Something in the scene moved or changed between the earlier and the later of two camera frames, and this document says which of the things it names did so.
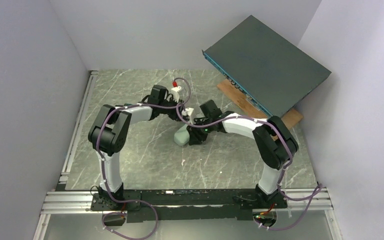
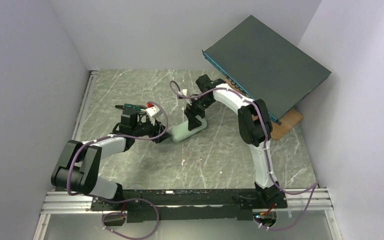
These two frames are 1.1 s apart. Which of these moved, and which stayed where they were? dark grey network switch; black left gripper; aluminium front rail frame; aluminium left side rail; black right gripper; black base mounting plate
Moved: black right gripper; black left gripper
Stayed: dark grey network switch; aluminium front rail frame; aluminium left side rail; black base mounting plate
